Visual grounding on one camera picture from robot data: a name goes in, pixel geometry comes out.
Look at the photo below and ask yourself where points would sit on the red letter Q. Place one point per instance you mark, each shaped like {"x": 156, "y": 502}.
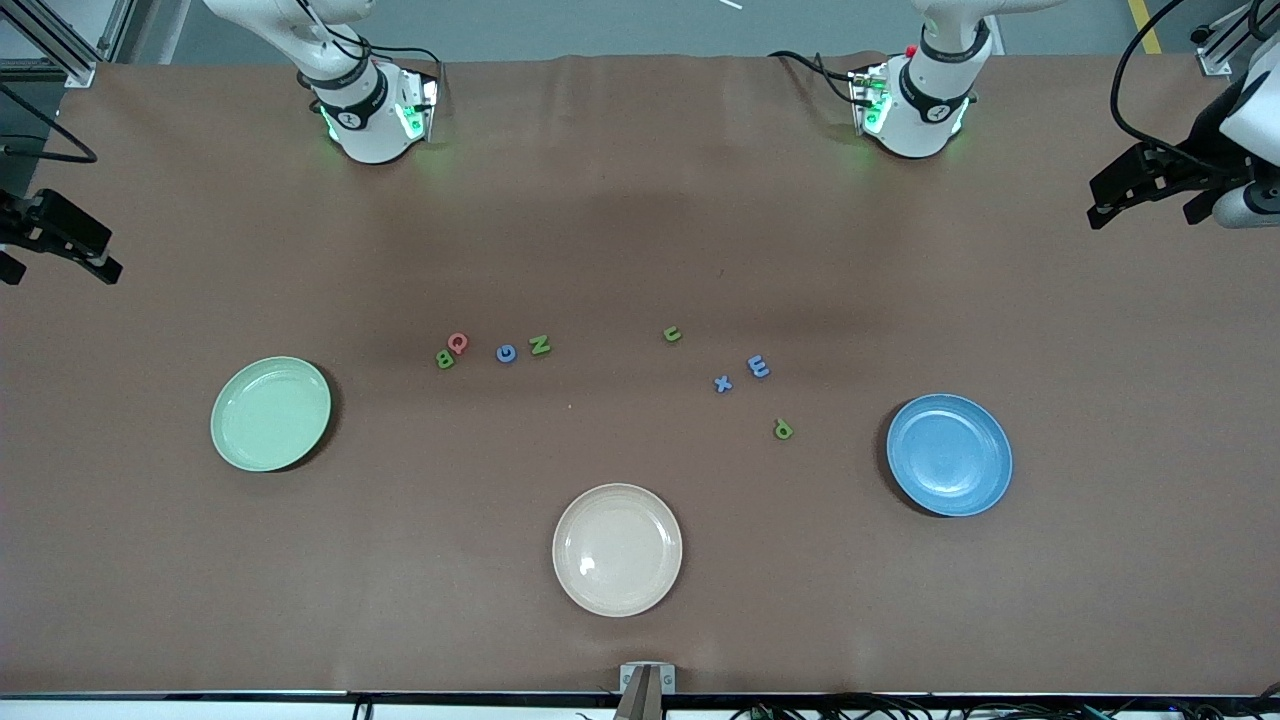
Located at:
{"x": 458, "y": 351}

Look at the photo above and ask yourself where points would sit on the blue letter G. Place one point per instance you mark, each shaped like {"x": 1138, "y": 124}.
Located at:
{"x": 499, "y": 352}

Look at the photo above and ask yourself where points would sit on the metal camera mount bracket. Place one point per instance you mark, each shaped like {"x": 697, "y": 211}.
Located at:
{"x": 647, "y": 680}

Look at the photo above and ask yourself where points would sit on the blue plate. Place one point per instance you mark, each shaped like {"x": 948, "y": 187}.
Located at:
{"x": 950, "y": 455}

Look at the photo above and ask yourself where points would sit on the green letter p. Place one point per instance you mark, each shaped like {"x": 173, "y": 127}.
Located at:
{"x": 783, "y": 430}

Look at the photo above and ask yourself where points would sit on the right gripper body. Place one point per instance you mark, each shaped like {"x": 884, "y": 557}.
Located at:
{"x": 22, "y": 222}

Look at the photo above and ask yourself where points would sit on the beige plate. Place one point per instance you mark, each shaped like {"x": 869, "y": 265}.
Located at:
{"x": 617, "y": 550}

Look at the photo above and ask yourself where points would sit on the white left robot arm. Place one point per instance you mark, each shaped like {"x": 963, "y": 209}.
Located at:
{"x": 925, "y": 100}

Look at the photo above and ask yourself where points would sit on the brown table mat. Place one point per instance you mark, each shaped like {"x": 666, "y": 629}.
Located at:
{"x": 640, "y": 200}

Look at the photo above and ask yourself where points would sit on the green letter B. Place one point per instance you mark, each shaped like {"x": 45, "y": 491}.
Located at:
{"x": 445, "y": 359}

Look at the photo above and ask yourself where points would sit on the aluminium frame profile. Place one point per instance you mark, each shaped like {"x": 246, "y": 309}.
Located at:
{"x": 75, "y": 68}
{"x": 1212, "y": 55}

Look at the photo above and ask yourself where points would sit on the green letter N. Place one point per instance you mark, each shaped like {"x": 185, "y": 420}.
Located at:
{"x": 540, "y": 345}

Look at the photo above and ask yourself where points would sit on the green plate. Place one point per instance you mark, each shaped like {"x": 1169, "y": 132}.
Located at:
{"x": 270, "y": 415}

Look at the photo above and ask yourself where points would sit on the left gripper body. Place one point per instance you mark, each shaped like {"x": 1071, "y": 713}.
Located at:
{"x": 1203, "y": 147}

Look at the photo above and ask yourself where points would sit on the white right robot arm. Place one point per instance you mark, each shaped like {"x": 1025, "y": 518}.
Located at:
{"x": 365, "y": 110}

